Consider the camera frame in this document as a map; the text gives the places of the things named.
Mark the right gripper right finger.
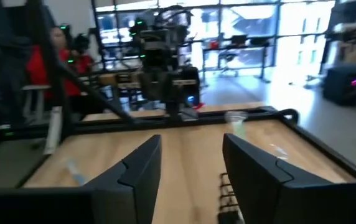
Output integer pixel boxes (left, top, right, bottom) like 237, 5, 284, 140
222, 133, 294, 224

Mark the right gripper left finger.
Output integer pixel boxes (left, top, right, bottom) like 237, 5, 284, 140
84, 134, 162, 224

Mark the blue toothbrush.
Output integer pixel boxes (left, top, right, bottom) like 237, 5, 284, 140
64, 157, 89, 185

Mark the white label strip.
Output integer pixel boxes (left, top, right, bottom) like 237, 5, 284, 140
43, 105, 64, 156

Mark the black cabinet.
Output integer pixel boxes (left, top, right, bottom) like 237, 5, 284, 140
322, 63, 356, 106

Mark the white stool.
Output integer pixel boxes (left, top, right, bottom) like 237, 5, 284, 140
21, 84, 52, 124

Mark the black background table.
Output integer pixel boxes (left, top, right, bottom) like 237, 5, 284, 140
201, 34, 274, 83

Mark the person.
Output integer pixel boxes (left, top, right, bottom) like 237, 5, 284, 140
25, 24, 95, 99

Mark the black wire toothbrush holder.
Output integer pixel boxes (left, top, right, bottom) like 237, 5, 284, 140
217, 172, 246, 224

